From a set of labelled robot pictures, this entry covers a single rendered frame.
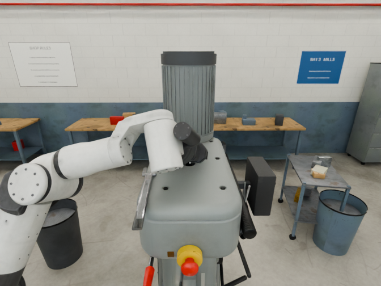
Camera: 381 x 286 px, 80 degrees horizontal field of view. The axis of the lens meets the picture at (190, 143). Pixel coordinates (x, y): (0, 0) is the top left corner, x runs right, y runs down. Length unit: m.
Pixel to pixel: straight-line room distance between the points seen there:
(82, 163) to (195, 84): 0.46
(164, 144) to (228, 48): 4.51
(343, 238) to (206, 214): 2.76
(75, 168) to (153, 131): 0.17
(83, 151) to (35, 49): 5.22
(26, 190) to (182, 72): 0.54
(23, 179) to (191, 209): 0.33
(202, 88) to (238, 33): 4.16
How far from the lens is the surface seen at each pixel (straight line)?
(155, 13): 4.90
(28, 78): 5.86
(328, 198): 3.38
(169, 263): 0.84
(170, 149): 0.43
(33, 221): 0.58
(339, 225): 3.09
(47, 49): 5.55
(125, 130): 0.46
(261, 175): 1.01
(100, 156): 0.47
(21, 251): 0.61
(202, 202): 0.53
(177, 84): 0.79
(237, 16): 4.95
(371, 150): 5.84
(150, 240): 0.59
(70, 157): 0.50
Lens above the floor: 2.21
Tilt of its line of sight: 22 degrees down
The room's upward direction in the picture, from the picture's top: straight up
